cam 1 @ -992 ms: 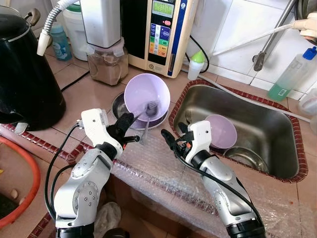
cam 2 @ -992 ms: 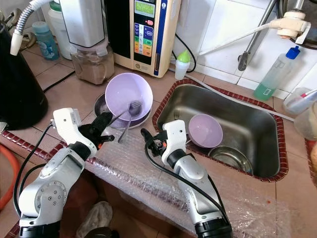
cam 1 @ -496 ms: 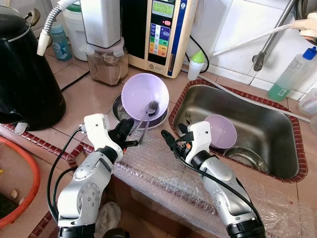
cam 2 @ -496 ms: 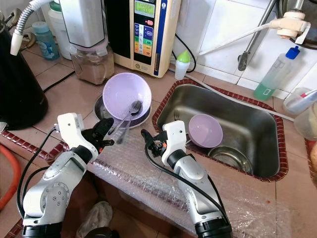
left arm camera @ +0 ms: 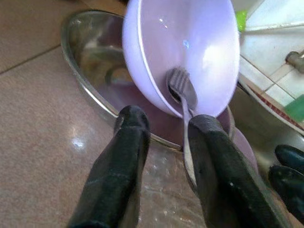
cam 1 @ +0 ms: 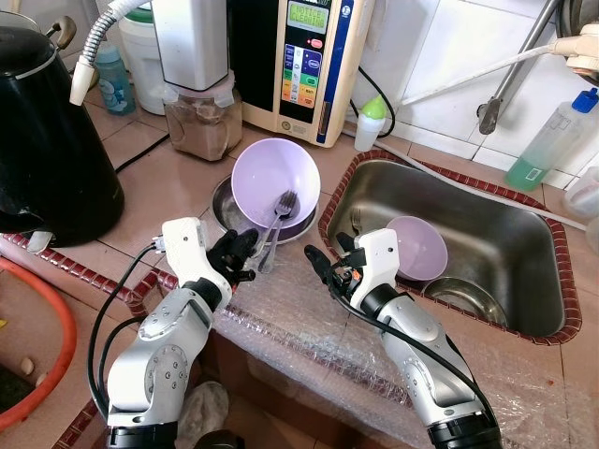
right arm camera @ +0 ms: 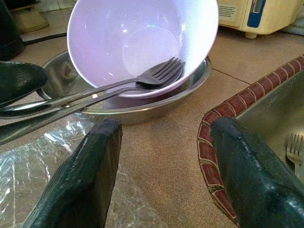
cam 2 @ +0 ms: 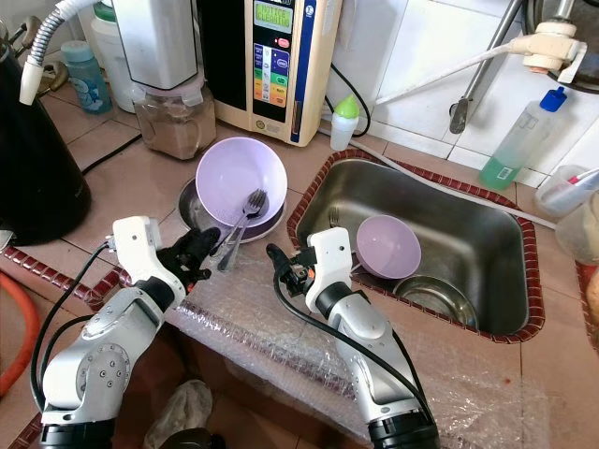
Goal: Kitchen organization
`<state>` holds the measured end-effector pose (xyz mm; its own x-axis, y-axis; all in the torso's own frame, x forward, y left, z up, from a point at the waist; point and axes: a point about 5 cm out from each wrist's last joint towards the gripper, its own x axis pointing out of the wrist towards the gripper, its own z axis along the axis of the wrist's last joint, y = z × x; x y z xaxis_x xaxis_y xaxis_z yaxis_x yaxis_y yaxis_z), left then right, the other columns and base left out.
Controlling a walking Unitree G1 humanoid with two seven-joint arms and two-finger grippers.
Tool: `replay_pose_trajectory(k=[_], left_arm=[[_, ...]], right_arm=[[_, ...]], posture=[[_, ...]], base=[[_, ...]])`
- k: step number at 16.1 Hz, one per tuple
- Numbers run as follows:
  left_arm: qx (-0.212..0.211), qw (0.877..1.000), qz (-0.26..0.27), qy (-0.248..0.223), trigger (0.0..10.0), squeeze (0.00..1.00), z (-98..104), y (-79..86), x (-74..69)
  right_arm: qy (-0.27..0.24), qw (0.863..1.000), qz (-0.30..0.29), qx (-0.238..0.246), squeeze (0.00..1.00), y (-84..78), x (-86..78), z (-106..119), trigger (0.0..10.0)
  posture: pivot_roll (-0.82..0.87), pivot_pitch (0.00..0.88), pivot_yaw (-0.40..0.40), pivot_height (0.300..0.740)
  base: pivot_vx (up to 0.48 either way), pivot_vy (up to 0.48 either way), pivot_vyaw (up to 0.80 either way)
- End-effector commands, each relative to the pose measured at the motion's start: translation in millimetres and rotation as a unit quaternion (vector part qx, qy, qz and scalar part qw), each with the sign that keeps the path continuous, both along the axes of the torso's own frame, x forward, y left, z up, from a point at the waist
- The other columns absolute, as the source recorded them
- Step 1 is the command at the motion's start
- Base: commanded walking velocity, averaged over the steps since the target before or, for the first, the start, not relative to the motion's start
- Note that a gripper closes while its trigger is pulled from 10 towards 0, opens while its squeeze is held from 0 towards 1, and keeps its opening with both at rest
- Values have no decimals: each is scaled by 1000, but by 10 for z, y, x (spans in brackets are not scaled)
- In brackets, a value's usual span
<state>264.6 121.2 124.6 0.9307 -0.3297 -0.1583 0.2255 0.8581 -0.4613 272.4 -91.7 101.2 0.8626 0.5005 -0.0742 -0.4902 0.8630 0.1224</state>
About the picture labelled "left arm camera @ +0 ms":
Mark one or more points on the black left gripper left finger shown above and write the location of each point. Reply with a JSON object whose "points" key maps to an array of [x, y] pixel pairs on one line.
{"points": [[114, 178]]}

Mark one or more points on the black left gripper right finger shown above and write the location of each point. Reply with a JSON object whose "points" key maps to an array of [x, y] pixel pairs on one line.
{"points": [[225, 178]]}

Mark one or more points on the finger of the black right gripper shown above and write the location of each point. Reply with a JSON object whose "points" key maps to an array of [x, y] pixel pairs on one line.
{"points": [[292, 159], [289, 190]]}

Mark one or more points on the steel fork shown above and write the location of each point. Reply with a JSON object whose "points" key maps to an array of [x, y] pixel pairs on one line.
{"points": [[177, 78]]}

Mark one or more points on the round steel plate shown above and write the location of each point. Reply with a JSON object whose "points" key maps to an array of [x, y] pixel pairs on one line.
{"points": [[95, 54]]}

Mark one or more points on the large purple plastic bowl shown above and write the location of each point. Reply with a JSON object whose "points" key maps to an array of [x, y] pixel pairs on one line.
{"points": [[202, 47]]}

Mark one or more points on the steel kitchen sink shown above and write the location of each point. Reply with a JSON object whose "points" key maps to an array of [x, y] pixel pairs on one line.
{"points": [[261, 133]]}

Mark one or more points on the clear bottle with green liquid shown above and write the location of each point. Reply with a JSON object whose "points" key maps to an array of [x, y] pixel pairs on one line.
{"points": [[295, 109]]}

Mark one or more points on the steel faucet pipe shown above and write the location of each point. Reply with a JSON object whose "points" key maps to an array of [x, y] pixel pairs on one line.
{"points": [[295, 59]]}

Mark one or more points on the white bottle with green cap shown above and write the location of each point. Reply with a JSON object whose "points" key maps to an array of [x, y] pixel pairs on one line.
{"points": [[241, 21]]}

